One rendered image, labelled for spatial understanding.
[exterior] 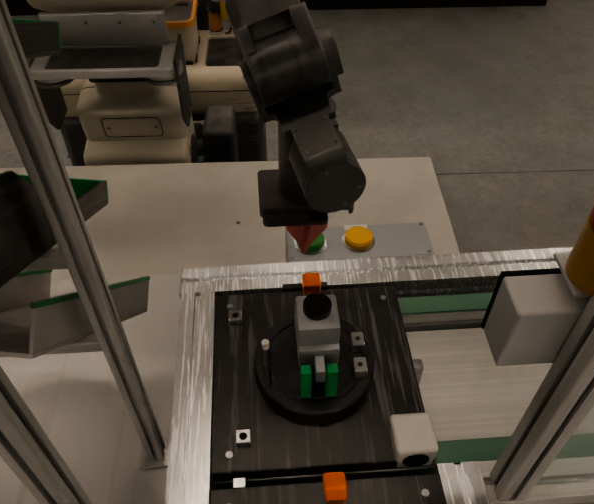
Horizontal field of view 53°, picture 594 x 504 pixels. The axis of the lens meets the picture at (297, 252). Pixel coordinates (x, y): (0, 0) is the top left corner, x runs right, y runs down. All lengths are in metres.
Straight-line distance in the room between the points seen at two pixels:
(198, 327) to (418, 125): 2.14
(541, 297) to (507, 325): 0.03
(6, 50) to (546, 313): 0.39
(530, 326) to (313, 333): 0.23
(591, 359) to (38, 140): 0.41
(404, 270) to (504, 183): 1.75
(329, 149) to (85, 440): 0.51
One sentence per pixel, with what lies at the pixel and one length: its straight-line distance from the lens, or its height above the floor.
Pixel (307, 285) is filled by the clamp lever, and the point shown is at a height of 1.08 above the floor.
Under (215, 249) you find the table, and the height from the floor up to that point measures 0.86.
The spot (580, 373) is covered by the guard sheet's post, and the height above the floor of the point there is 1.21.
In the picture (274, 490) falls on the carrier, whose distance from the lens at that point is 0.66.
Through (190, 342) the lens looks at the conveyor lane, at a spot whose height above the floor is 0.96.
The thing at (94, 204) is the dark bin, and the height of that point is 1.21.
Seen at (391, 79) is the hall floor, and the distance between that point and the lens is 3.11.
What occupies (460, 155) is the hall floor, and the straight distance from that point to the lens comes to 2.67.
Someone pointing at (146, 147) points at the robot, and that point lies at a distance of 1.34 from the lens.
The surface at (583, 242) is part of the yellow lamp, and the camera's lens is 0.45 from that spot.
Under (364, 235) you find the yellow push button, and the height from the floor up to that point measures 0.97.
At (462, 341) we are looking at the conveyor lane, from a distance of 0.84.
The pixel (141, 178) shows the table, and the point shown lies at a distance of 1.17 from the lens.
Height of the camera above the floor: 1.59
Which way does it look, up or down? 47 degrees down
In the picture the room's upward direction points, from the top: straight up
